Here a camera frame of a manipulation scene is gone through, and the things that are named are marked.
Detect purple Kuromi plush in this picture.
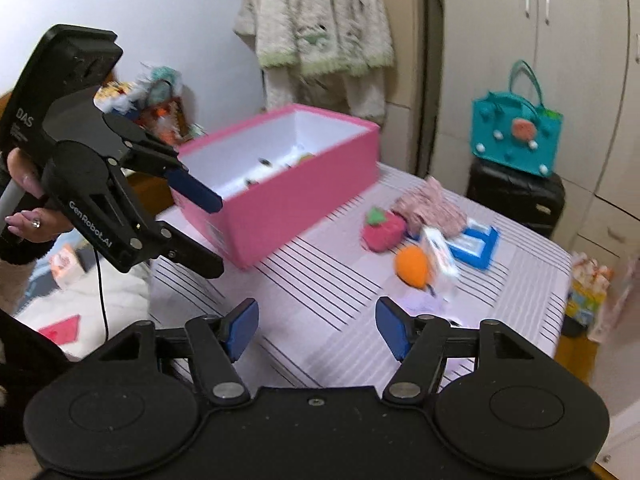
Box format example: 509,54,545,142
401,290,448,318

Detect orange plush ball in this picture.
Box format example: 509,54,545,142
394,245,431,289

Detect white tissue pack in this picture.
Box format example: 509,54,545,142
420,226,460,302

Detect blue wet wipes pack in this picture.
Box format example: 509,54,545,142
447,221,500,271

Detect red strawberry plush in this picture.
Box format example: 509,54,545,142
360,207,407,252

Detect white fluffy cat plush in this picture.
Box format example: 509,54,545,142
244,158,281,188

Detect pink floral fabric bow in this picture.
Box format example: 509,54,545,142
390,177,468,238

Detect green plush ball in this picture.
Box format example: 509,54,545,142
294,153,314,166

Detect person's left hand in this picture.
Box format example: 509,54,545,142
4,148,73,243

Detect red woven basket bag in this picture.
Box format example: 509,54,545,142
137,96,189,146

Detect flower bouquet blue box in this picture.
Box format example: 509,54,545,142
93,81,146,120

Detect striped table cloth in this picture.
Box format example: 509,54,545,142
150,167,570,389

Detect pink storage box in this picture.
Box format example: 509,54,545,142
174,105,380,269

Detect colourful gift bag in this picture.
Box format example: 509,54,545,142
565,252,613,328

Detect black suitcase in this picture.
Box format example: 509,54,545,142
465,158,566,238

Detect cream fleece pajama jacket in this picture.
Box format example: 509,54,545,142
256,0,394,77

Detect cream fleece pajama pants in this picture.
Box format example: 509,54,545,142
264,67,386,125

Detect teal felt handbag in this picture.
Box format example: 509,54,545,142
470,60,564,177

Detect beige wardrobe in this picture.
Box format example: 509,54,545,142
419,0,639,264

